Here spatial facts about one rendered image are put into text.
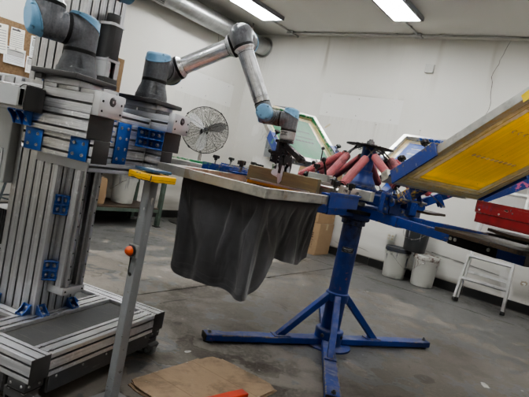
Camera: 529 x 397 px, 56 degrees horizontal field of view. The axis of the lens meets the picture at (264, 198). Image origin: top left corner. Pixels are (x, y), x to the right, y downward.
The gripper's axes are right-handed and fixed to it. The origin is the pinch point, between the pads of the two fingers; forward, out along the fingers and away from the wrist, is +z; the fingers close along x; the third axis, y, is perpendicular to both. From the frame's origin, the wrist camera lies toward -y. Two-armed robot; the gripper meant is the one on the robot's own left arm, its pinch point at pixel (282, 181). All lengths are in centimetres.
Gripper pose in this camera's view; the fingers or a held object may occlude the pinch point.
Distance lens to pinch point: 239.5
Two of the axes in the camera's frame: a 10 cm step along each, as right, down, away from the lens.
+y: -8.0, -2.0, 5.7
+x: -5.7, -0.5, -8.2
